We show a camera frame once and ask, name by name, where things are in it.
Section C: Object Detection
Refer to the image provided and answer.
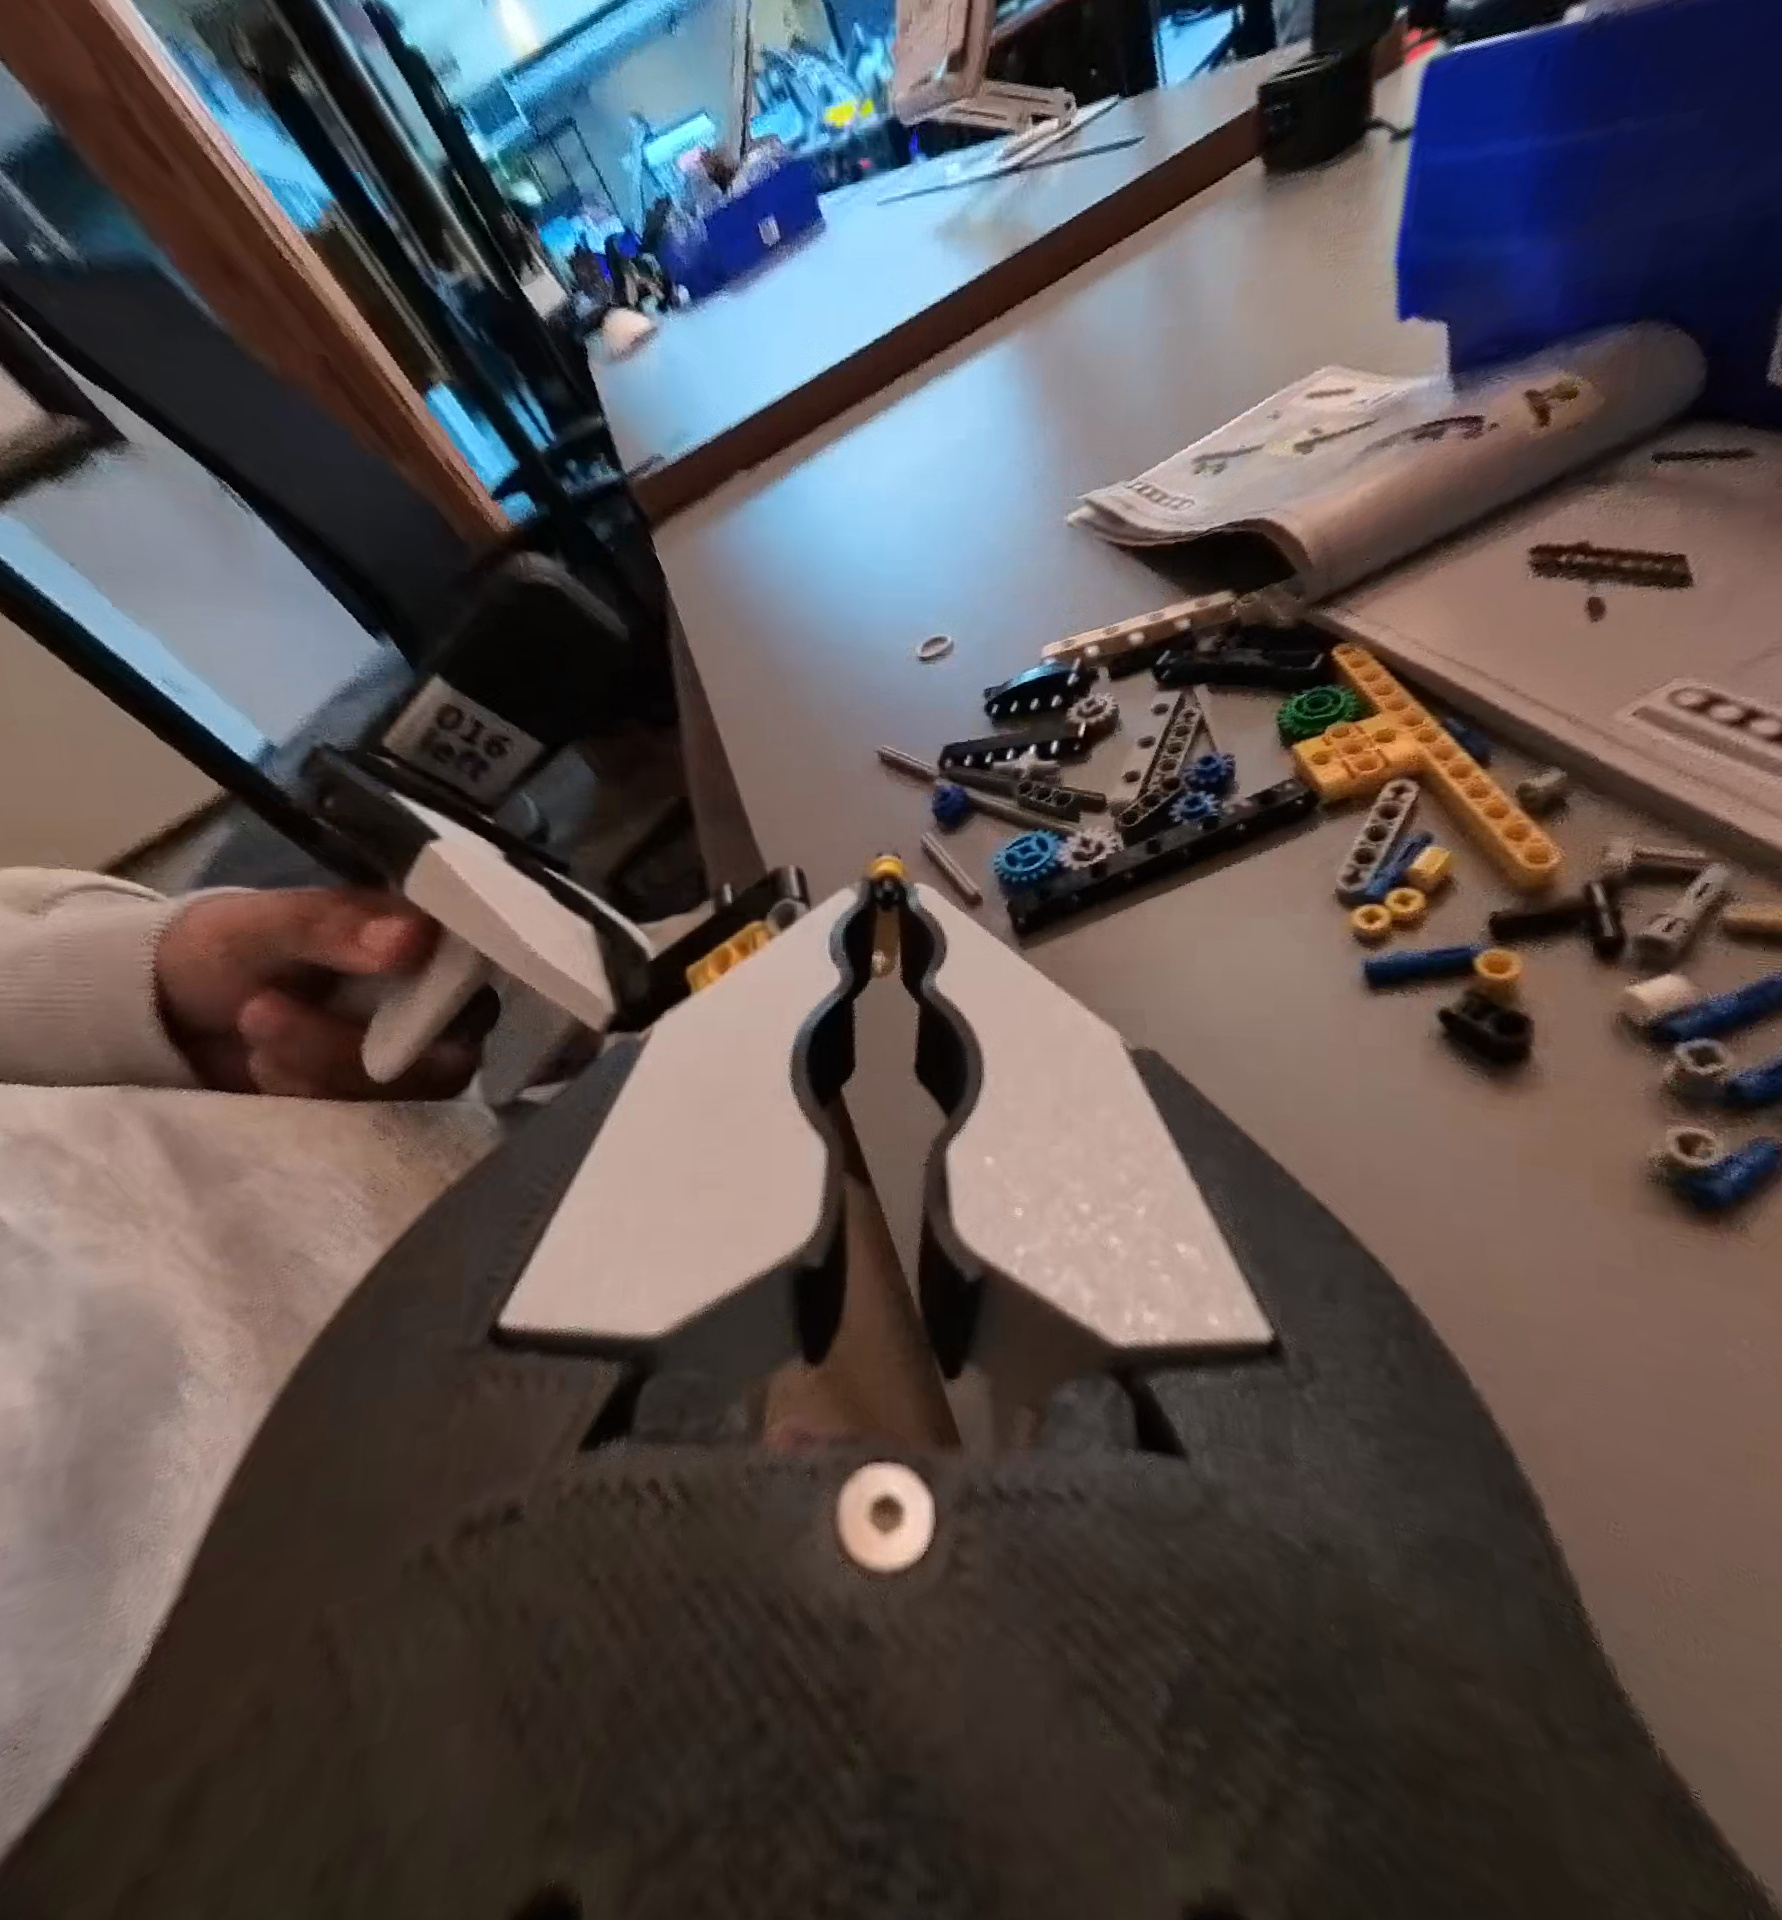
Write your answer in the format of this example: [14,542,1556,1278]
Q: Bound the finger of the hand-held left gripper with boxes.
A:
[401,817,659,1106]

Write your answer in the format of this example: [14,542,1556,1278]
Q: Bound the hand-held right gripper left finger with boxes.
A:
[494,884,895,1374]

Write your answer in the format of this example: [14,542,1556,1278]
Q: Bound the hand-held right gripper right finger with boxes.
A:
[897,884,1279,1377]

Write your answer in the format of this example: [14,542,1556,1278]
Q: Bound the black axle with yellow bush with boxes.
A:
[864,850,915,985]

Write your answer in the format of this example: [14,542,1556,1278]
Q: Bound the person's left forearm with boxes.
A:
[0,866,220,1088]

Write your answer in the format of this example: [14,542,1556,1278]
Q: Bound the pile of loose lego pieces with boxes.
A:
[876,589,1782,1216]

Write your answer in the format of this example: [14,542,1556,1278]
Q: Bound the lego instruction booklet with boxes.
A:
[1069,323,1782,860]

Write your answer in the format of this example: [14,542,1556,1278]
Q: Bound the person's left hand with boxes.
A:
[153,884,480,1099]

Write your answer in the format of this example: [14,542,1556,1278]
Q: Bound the black framed glass panel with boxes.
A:
[0,511,390,894]

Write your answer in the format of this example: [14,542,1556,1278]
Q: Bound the blue plastic storage bin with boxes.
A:
[696,157,829,303]
[1394,0,1782,437]

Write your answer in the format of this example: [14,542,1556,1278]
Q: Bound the grey fleece jacket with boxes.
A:
[0,1034,593,1920]

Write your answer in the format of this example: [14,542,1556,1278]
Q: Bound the thin metal rods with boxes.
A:
[876,132,1147,208]

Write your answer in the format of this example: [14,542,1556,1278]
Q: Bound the white folding stand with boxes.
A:
[891,0,1122,152]

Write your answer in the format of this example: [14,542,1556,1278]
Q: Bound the small black box device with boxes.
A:
[1259,49,1379,170]

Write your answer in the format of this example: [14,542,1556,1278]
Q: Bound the black metal door frame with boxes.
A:
[253,0,674,602]

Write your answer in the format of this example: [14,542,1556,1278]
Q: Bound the wooden frame beam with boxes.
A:
[0,0,522,545]

